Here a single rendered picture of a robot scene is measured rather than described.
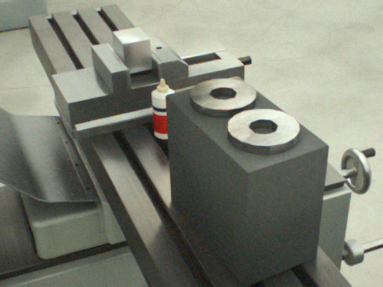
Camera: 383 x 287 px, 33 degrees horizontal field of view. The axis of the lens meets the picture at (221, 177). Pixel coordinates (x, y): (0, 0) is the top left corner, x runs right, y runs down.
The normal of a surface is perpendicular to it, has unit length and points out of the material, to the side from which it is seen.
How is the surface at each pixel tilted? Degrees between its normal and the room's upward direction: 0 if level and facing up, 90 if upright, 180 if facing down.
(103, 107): 90
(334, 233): 90
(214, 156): 90
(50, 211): 0
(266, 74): 0
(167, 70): 90
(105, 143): 0
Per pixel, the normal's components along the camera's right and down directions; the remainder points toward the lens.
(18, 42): 0.00, -0.82
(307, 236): 0.50, 0.50
